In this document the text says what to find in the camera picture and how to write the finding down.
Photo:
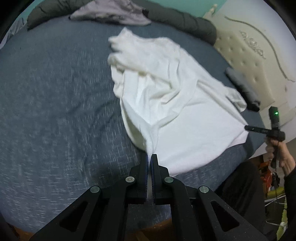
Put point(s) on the cream tufted headboard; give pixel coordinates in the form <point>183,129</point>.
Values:
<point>249,69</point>

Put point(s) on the orange floor clutter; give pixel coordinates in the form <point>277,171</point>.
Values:
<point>268,178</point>

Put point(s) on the light grey bed sheet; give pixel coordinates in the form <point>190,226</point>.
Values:
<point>13,30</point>

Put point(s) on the person's right forearm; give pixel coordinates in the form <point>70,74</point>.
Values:
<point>291,197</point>

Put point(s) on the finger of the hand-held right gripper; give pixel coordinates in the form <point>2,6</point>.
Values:
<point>254,128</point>

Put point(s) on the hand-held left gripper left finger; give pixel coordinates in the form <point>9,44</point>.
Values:
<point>141,176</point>

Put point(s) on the yellow-green floor item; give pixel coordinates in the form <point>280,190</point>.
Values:
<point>277,192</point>

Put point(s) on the dark grey rolled duvet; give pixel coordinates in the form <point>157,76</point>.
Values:
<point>196,25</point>

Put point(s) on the grey folded garment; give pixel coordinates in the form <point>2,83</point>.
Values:
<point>238,78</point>

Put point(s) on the white long-sleeve shirt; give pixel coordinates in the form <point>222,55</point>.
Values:
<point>173,104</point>

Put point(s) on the black folded garment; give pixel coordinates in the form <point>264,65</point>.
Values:
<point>253,107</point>

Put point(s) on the lilac grey garment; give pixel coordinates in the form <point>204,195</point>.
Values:
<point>111,11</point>

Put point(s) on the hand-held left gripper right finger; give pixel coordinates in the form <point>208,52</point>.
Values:
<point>157,176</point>

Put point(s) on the person's leg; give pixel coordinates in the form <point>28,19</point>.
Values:
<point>242,185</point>

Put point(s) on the person's right hand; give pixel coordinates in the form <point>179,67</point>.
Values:
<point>286,160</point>

